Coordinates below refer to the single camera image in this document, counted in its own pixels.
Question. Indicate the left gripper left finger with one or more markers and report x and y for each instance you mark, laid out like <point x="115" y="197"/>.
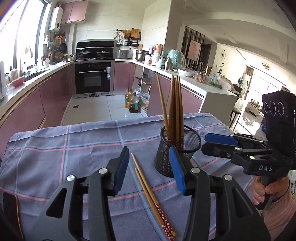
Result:
<point x="61" y="218"/>

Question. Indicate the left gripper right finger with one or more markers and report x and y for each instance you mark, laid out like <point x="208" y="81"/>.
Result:
<point x="236" y="216"/>

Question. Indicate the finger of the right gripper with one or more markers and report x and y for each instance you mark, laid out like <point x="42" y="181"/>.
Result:
<point x="231" y="142"/>
<point x="222" y="150"/>

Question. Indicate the wooden chopstick red end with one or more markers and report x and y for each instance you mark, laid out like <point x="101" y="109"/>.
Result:
<point x="154" y="209"/>
<point x="177" y="114"/>
<point x="161" y="213"/>
<point x="163" y="109"/>
<point x="180" y="114"/>
<point x="172" y="110"/>

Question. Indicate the pink sleeve right forearm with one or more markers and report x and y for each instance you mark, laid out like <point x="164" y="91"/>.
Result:
<point x="280" y="218"/>

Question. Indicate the right hand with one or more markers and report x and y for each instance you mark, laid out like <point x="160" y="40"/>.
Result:
<point x="277" y="189"/>

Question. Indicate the black mesh utensil cup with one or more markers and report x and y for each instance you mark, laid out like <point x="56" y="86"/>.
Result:
<point x="190" y="144"/>

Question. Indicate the plaid grey tablecloth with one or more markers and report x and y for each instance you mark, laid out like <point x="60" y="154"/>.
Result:
<point x="35" y="163"/>

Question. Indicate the dark soy sauce bottle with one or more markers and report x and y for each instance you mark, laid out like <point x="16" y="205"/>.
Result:
<point x="133" y="103"/>

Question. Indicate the cooking oil bottle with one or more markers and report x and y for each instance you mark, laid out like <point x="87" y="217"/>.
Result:
<point x="127" y="98"/>

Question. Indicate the steel pot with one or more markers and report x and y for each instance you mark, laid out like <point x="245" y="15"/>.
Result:
<point x="140" y="55"/>

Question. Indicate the pink bowl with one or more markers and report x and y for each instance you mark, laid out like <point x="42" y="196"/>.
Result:
<point x="18" y="82"/>

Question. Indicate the black built-in oven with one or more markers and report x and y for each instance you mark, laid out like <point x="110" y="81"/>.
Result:
<point x="94" y="68"/>

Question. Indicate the white microwave oven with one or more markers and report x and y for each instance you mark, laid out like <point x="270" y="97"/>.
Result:
<point x="2" y="81"/>

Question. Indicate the white water heater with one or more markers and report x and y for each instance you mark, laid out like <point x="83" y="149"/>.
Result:
<point x="55" y="20"/>

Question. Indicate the black camera box right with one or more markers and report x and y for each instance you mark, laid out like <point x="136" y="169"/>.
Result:
<point x="279" y="114"/>

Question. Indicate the wall spice rack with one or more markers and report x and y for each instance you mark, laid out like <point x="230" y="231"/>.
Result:
<point x="128" y="37"/>

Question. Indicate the pink wall cabinet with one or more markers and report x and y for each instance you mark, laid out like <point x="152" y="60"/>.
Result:
<point x="74" y="12"/>

